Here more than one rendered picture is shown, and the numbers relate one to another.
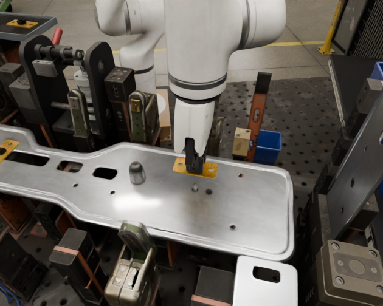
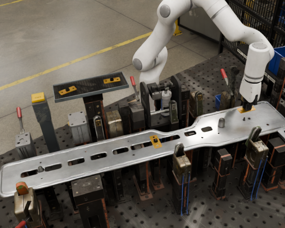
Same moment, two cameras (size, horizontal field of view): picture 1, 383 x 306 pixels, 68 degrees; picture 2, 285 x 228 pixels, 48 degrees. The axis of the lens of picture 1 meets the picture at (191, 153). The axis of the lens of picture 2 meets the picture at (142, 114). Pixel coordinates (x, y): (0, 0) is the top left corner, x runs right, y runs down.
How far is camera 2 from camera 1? 1.23 m
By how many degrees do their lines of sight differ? 21
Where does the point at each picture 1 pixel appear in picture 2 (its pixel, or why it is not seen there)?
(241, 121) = not seen: hidden behind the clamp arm
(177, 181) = (235, 120)
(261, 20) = (272, 54)
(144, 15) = (161, 56)
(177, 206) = (244, 127)
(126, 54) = (149, 78)
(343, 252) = not seen: outside the picture
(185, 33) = (261, 64)
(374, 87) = not seen: outside the picture
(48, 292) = (192, 204)
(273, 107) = (206, 82)
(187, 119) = (257, 88)
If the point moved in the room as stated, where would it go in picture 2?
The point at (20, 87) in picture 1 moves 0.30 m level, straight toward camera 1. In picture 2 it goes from (139, 110) to (198, 125)
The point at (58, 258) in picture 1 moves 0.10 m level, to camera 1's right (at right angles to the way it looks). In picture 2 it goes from (226, 158) to (243, 149)
